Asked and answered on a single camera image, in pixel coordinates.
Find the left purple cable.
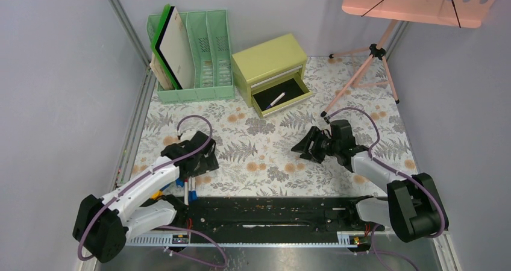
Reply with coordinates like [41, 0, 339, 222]
[77, 115, 215, 262]

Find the yellow tape measure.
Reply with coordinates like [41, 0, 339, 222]
[151, 190, 163, 200]

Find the white perforated board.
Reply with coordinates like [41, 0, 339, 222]
[161, 7, 195, 89]

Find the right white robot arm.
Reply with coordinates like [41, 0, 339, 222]
[291, 120, 449, 242]

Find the mint green file organizer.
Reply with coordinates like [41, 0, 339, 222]
[146, 10, 234, 104]

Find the white blue marker pen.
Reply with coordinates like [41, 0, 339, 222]
[266, 92, 286, 110]

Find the green clip file folder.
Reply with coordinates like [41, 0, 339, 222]
[151, 4, 183, 90]

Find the purple cartoon book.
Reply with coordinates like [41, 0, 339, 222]
[151, 55, 175, 91]

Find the floral table mat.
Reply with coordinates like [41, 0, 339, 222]
[131, 57, 416, 197]

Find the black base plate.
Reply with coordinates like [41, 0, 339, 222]
[110, 195, 428, 245]

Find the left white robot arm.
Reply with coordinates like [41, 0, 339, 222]
[72, 131, 219, 263]

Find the small blue cap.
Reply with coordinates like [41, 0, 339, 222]
[175, 179, 185, 188]

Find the green Treehouse book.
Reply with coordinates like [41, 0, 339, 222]
[149, 60, 169, 91]

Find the pink music stand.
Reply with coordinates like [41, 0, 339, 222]
[321, 0, 496, 119]

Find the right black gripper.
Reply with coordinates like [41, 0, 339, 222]
[291, 126, 340, 164]

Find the yellow-green drawer cabinet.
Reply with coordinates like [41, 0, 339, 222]
[231, 33, 313, 118]

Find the aluminium rail frame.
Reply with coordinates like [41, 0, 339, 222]
[81, 0, 160, 271]

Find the white red marker pen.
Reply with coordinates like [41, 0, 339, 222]
[183, 180, 189, 206]

